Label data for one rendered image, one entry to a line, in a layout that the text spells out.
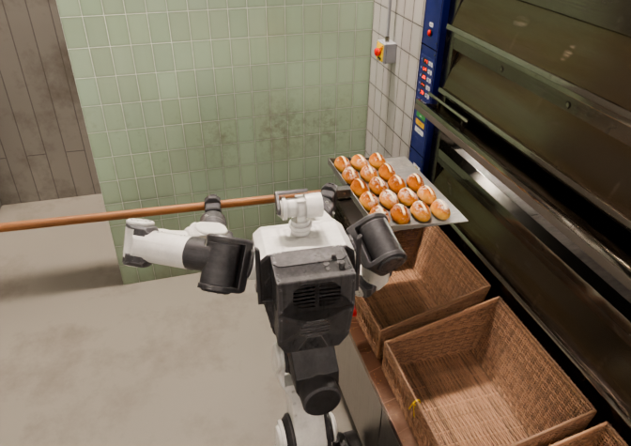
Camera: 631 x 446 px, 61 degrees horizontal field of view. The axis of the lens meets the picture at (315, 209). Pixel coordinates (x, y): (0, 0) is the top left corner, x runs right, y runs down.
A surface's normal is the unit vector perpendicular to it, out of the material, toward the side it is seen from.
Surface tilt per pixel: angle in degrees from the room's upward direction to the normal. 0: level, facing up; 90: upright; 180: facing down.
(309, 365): 44
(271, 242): 1
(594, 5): 90
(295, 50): 90
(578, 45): 70
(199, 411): 0
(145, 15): 90
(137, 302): 0
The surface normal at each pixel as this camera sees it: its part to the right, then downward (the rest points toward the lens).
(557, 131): -0.90, -0.16
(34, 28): 0.25, 0.51
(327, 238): 0.00, -0.85
